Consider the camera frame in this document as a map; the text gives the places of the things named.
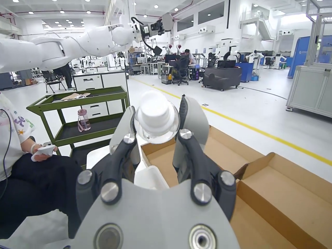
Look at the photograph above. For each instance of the shallow cardboard box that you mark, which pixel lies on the shallow cardboard box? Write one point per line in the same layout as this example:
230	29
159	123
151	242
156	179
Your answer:
223	156
282	203

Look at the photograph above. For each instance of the person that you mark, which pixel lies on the person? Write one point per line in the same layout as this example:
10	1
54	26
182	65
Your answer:
66	75
28	177
179	68
190	56

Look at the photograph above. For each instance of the small clear spray bottle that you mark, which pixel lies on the small clear spray bottle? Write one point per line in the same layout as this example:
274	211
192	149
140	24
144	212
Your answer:
155	119

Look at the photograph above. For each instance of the green metal cart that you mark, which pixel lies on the green metal cart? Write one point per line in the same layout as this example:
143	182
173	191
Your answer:
85	128

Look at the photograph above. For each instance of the black sofa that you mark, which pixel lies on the black sofa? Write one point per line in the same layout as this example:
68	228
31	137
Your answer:
221	77

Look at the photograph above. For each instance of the pink water bottle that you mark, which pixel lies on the pink water bottle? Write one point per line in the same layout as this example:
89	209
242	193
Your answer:
84	120

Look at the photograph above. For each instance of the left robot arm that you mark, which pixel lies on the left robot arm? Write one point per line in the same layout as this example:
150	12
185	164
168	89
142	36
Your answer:
64	46

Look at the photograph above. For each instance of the blue partition panel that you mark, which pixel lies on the blue partition panel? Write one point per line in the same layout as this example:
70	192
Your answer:
299	55

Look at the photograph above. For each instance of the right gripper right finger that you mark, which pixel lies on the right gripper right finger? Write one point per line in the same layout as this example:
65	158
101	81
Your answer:
193	156

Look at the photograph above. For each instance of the white foam tray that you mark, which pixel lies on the white foam tray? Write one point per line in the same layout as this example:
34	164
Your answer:
150	178

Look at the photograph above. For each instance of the aluminium frame enclosure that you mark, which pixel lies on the aluminium frame enclosure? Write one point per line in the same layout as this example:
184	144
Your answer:
311	89

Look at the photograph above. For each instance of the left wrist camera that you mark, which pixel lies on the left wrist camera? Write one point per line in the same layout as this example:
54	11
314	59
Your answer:
156	50

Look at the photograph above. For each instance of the blue cabinet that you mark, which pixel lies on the blue cabinet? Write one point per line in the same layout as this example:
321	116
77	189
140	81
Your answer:
246	72

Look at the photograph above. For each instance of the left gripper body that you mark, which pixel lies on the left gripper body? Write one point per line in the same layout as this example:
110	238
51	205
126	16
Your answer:
158	25

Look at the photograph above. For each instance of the black folding chair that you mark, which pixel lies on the black folding chair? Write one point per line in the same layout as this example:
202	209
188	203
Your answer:
53	81

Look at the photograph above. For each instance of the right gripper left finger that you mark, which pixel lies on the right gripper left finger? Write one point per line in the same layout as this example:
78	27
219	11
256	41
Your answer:
122	154

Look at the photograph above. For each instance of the brown paper scraps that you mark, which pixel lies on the brown paper scraps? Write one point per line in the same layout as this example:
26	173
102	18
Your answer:
75	96

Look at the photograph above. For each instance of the white drawer cabinet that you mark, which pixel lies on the white drawer cabinet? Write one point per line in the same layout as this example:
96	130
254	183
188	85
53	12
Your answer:
96	81

